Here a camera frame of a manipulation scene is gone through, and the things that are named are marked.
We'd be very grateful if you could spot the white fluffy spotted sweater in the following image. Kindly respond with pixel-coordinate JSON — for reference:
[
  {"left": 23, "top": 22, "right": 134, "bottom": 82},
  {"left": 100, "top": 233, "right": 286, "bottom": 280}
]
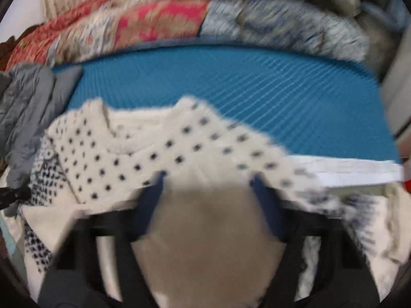
[{"left": 20, "top": 97, "right": 410, "bottom": 307}]

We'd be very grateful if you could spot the blue grey patterned quilt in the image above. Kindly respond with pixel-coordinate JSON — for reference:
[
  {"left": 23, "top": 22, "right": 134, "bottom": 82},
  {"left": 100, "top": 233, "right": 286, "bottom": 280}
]
[{"left": 199, "top": 0, "right": 369, "bottom": 62}]

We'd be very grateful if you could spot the red floral quilt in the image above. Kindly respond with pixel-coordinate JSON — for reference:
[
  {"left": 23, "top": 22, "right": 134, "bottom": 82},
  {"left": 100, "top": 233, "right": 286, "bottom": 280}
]
[{"left": 6, "top": 0, "right": 210, "bottom": 70}]

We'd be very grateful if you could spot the grey garment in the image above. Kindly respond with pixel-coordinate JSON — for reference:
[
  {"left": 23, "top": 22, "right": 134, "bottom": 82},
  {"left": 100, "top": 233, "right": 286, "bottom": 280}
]
[{"left": 1, "top": 63, "right": 83, "bottom": 188}]

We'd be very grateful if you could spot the blue folding mat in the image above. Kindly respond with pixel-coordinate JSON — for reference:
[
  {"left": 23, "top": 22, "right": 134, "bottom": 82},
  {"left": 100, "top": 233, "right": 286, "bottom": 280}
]
[{"left": 68, "top": 45, "right": 400, "bottom": 161}]

